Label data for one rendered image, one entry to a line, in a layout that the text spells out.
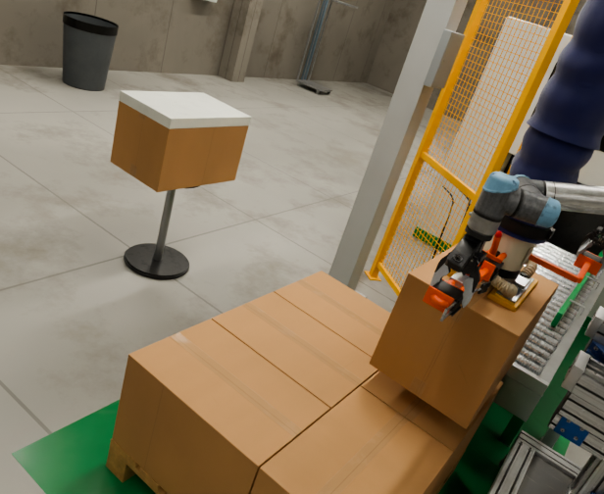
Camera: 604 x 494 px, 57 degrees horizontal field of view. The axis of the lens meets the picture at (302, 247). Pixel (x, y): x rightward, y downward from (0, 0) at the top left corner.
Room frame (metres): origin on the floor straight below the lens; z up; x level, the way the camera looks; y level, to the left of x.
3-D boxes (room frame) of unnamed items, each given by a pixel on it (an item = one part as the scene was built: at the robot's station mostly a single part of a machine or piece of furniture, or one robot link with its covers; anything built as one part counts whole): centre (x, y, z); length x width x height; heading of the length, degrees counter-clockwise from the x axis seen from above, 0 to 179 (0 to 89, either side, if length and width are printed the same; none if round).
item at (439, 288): (1.37, -0.41, 1.17); 0.08 x 0.07 x 0.05; 153
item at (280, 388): (1.77, -0.28, 0.34); 1.20 x 1.00 x 0.40; 151
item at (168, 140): (3.01, 0.83, 0.82); 0.60 x 0.40 x 0.40; 151
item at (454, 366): (1.89, -0.68, 0.85); 0.60 x 0.40 x 0.40; 152
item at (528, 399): (2.22, -0.87, 0.48); 0.70 x 0.03 x 0.15; 61
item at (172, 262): (3.01, 0.83, 0.31); 0.40 x 0.40 x 0.62
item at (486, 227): (1.39, -0.42, 1.39); 0.08 x 0.08 x 0.05
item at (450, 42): (3.31, -0.42, 1.62); 0.20 x 0.05 x 0.30; 151
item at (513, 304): (1.86, -0.77, 1.07); 0.34 x 0.10 x 0.05; 153
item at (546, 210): (1.41, -0.52, 1.47); 0.11 x 0.11 x 0.08; 1
